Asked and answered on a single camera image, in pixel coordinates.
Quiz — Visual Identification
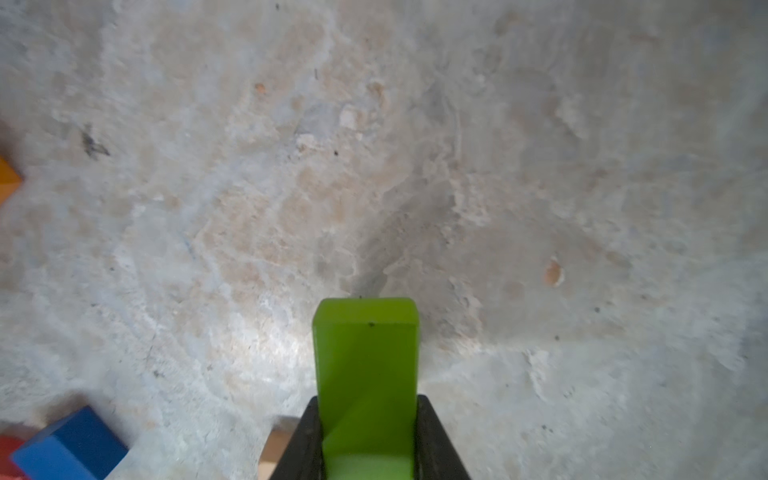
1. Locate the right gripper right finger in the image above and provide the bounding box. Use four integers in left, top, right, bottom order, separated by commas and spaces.
414, 394, 471, 480

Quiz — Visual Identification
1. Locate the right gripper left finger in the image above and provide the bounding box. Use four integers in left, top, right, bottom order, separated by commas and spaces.
270, 396, 326, 479

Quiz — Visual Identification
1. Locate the natural wood block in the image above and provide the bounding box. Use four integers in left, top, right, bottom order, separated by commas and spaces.
257, 415, 300, 480

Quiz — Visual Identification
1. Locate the green wood block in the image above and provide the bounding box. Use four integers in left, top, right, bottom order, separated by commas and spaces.
312, 298, 419, 479

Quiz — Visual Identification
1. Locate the orange wood block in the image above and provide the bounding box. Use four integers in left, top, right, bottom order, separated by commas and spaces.
0, 157, 23, 205

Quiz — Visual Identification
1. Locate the blue wood cube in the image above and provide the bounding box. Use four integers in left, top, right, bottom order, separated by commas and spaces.
10, 406, 128, 480

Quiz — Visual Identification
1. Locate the red wood cube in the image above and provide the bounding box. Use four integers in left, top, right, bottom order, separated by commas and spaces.
0, 435, 27, 480

